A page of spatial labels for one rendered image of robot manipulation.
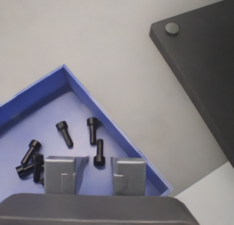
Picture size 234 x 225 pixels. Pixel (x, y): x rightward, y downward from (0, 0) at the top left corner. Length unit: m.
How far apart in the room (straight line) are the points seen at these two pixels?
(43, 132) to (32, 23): 0.09
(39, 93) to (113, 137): 0.05
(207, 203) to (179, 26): 0.13
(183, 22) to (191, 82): 0.05
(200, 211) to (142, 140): 0.05
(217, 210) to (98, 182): 0.07
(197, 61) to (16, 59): 0.13
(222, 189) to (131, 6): 0.15
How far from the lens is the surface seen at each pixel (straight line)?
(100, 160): 0.18
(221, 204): 0.19
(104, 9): 0.25
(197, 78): 0.21
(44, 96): 0.20
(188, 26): 0.23
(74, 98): 0.20
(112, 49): 0.22
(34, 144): 0.18
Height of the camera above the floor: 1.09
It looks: 63 degrees down
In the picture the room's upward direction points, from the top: 5 degrees clockwise
